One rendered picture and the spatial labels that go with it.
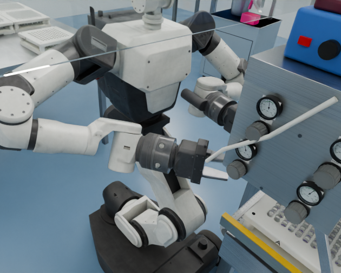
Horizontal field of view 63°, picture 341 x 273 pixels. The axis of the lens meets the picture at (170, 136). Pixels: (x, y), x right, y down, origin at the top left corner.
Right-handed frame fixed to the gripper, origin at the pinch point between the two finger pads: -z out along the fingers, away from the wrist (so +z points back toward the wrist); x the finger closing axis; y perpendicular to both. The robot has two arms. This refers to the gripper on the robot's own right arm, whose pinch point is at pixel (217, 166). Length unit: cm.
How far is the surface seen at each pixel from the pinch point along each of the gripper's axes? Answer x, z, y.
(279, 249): 12.6, -17.4, 9.1
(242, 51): 54, -7, -253
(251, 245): 13.0, -11.3, 9.4
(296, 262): 12.6, -21.0, 11.2
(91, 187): 104, 77, -69
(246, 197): 31.8, -13.4, -23.2
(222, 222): 13.2, -4.2, 4.9
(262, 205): 7.9, -12.6, 1.1
